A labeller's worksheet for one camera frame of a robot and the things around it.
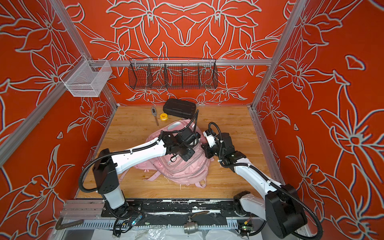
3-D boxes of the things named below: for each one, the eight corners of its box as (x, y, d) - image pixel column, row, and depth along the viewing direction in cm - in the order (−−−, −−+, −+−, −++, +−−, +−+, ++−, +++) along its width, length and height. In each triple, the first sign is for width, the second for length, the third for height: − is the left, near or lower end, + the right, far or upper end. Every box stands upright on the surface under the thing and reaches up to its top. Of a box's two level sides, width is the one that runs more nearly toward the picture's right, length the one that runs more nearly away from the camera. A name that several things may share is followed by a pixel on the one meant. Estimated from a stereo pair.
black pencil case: (161, 114, 116) (160, 109, 112) (169, 101, 126) (168, 96, 121) (191, 120, 111) (191, 116, 107) (196, 106, 121) (197, 102, 116)
